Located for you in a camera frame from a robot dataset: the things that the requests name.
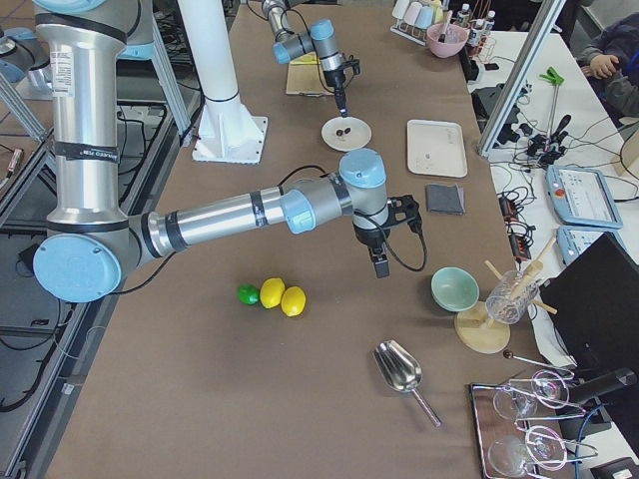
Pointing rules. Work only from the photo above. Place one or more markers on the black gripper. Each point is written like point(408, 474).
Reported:
point(369, 237)
point(334, 78)

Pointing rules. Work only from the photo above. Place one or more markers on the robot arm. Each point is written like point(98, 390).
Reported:
point(95, 236)
point(319, 38)

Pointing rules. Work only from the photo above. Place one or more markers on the cream rabbit tray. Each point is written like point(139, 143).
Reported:
point(435, 148)

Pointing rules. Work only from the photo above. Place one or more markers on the cream round plate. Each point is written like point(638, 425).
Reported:
point(358, 137)

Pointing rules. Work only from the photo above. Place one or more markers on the bamboo cutting board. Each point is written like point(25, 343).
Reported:
point(306, 80)

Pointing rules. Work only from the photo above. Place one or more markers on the green bowl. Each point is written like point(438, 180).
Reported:
point(454, 289)

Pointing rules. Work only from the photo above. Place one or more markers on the grey folded cloth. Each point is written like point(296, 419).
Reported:
point(445, 199)

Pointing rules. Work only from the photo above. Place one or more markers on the upper yellow lemon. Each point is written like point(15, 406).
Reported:
point(293, 301)

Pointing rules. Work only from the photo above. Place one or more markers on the yellow lemon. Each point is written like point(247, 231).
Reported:
point(293, 301)
point(271, 292)

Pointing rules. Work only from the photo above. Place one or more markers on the metal ice scoop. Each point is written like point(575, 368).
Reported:
point(402, 373)

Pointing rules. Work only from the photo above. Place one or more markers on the wooden stand with base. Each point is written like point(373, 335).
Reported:
point(481, 333)

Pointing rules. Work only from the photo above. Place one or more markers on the white cup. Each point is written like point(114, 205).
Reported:
point(399, 9)

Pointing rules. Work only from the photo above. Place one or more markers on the lower yellow lemon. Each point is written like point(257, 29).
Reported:
point(271, 292)

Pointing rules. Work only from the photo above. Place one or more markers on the pink cup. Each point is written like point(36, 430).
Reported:
point(412, 12)

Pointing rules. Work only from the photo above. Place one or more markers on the blue cup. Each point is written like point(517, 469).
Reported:
point(424, 18)

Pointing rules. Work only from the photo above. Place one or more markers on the pink bowl of ice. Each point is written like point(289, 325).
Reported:
point(455, 39)

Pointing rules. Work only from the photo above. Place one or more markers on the clear glass on stand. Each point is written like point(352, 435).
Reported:
point(511, 297)

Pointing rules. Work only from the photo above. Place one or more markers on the green lime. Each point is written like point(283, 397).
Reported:
point(248, 294)

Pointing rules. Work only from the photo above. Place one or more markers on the upper wine glass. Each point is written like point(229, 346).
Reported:
point(537, 397)

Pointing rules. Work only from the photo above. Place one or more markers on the wine glass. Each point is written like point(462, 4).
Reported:
point(539, 451)
point(537, 397)

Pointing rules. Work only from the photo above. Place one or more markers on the green grabber tool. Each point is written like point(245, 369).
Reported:
point(556, 80)

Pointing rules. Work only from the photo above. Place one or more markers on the black monitor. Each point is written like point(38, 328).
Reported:
point(596, 298)

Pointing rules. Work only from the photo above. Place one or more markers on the lower wine glass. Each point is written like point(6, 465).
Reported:
point(539, 451)

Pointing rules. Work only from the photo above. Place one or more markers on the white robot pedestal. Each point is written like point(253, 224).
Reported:
point(228, 132)

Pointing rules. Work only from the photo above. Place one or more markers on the metal scoop handle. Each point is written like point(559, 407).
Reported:
point(444, 27)

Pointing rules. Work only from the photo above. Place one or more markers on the aluminium frame post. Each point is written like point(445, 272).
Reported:
point(540, 29)

